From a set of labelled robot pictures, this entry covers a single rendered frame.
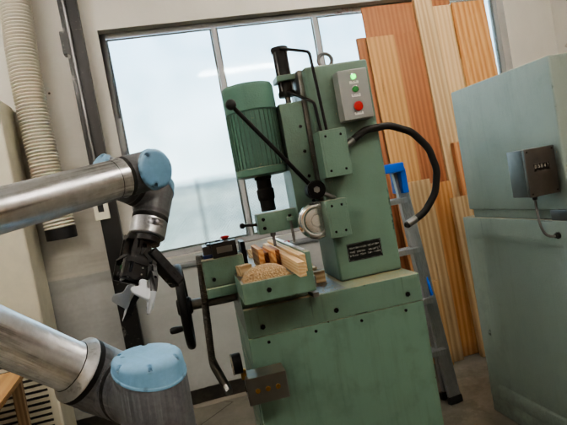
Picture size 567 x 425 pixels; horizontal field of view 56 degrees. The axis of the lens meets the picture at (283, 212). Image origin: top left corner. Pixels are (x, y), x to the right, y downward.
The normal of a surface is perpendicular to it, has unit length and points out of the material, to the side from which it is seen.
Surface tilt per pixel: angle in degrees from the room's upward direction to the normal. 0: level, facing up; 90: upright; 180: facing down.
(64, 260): 90
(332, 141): 90
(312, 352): 90
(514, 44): 90
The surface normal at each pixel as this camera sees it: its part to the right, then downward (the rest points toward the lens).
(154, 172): 0.78, -0.11
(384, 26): 0.20, -0.03
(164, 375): 0.61, -0.14
